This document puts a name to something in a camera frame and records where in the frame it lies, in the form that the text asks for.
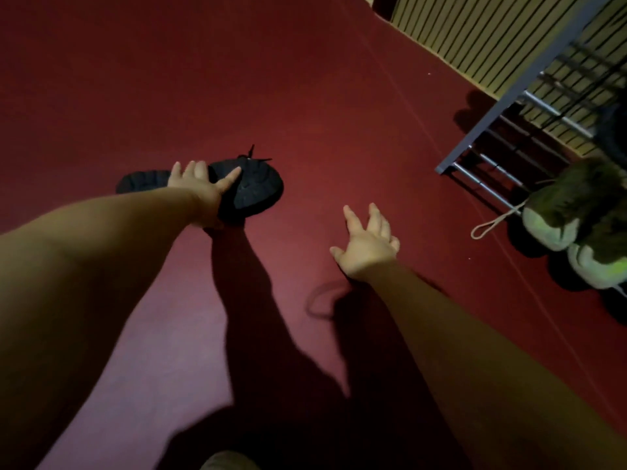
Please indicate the person's right middle finger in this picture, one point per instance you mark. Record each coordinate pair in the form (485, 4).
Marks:
(375, 217)

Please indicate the grey metal shoe rack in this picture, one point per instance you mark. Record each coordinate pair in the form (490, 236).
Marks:
(514, 92)

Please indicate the person's right thumb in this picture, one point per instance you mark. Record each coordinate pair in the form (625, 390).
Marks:
(339, 253)

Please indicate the person's right little finger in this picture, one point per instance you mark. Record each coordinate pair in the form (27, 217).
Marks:
(395, 245)

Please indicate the black laced shoe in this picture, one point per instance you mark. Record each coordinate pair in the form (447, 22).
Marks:
(142, 182)
(254, 190)

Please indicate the dark shoe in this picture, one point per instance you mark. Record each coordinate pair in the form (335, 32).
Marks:
(615, 132)

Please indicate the green brown sneaker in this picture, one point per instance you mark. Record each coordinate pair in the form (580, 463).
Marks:
(597, 266)
(573, 205)

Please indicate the person's right forearm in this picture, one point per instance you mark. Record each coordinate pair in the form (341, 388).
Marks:
(490, 376)

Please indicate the person's left forearm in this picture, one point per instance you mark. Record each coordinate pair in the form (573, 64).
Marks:
(73, 288)

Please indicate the person's right hand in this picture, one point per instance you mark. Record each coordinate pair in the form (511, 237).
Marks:
(366, 252)

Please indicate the person's left thumb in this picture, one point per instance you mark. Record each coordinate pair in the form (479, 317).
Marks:
(229, 180)

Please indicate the person's left hand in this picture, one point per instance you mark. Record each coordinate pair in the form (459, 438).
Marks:
(198, 190)

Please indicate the person's left middle finger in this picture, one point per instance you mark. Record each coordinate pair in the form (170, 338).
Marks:
(189, 168)

